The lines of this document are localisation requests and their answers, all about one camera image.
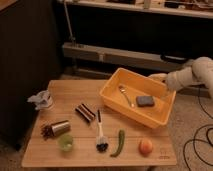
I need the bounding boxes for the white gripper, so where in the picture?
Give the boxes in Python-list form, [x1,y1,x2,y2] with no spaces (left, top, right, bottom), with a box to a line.
[149,67,195,91]

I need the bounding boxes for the grey blue sponge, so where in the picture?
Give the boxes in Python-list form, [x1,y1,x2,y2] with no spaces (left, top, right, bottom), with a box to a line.
[136,96,154,107]

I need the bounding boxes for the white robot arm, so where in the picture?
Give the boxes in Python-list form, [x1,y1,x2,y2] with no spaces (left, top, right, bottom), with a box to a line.
[149,57,213,98]

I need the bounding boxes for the metal cup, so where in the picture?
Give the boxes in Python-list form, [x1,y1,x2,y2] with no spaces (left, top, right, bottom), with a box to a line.
[51,120,71,136]

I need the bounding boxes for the green plastic cup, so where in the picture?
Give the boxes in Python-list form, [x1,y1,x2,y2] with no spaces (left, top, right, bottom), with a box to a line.
[58,134,73,152]

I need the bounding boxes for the yellow plastic bin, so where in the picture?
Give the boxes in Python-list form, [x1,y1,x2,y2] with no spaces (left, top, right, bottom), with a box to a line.
[99,67,177,130]

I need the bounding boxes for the metal spoon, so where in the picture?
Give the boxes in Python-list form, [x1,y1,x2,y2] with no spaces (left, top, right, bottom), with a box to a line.
[119,85,134,108]

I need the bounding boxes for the green chili pepper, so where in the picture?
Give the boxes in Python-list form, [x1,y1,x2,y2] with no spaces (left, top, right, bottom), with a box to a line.
[110,130,125,157]

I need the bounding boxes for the orange peach fruit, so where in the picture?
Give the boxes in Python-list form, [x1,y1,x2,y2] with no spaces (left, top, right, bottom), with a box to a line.
[139,139,153,156]

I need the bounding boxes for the wooden shelf board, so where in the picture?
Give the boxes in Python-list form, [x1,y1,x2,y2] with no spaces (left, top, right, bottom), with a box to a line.
[57,0,213,19]

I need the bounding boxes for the brown chocolate bar toy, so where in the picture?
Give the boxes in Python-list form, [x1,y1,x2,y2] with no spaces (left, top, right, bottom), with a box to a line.
[75,103,96,123]

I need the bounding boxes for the vertical metal pole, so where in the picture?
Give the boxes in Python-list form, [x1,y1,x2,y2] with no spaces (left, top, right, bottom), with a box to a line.
[63,0,76,44]

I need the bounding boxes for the black cabinet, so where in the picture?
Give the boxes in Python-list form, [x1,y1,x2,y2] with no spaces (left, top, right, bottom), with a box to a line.
[0,0,62,150]

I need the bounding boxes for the black floor cable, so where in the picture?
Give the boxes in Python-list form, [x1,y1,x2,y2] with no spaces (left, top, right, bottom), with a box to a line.
[182,87,213,168]

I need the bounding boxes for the white handled dish brush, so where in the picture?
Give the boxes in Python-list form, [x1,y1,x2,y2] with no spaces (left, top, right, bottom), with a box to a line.
[96,111,108,153]

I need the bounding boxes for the grey metal rail beam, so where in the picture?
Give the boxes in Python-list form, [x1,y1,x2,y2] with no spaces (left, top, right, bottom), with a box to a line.
[62,42,194,72]

